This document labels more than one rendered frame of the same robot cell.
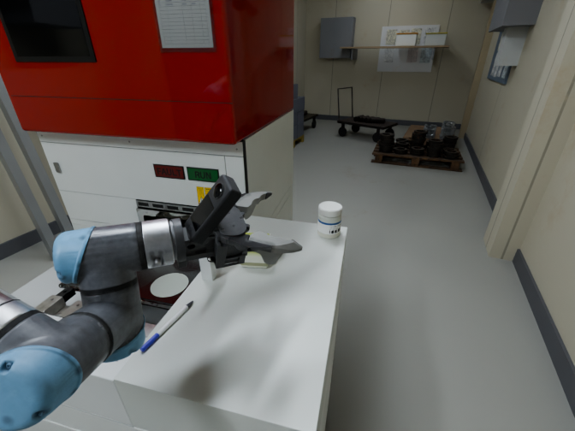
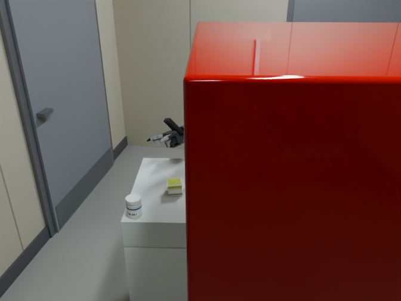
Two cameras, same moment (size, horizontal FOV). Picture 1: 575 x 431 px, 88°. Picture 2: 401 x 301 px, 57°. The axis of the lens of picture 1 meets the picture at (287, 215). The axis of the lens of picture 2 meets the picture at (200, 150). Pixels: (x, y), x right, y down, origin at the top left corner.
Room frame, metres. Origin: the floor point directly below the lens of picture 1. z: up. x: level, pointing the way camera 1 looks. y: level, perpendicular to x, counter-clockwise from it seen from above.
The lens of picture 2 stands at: (2.23, -0.14, 1.99)
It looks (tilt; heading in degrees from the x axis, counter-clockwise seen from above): 26 degrees down; 167
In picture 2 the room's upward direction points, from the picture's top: straight up
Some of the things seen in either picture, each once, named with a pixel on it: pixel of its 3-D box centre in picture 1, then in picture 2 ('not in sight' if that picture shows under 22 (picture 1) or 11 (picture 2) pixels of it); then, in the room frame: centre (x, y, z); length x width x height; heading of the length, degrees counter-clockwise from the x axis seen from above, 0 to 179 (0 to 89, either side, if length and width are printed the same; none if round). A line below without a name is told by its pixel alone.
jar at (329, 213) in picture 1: (329, 220); (133, 206); (0.80, -0.13, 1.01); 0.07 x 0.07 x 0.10
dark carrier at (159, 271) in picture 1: (159, 256); not in sight; (0.77, 0.40, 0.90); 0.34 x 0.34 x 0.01; 76
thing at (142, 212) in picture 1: (190, 225); not in sight; (0.98, 0.36, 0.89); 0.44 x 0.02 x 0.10; 76
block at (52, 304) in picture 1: (44, 310); not in sight; (0.55, 0.60, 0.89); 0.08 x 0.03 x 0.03; 166
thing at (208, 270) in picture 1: (209, 251); not in sight; (0.61, 0.19, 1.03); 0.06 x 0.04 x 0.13; 166
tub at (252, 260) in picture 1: (256, 250); (174, 187); (0.66, 0.08, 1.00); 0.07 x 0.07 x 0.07; 85
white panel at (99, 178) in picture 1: (144, 188); not in sight; (1.04, 0.53, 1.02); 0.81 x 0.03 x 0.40; 76
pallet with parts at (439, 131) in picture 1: (430, 130); not in sight; (5.97, -2.80, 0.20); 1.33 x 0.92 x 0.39; 157
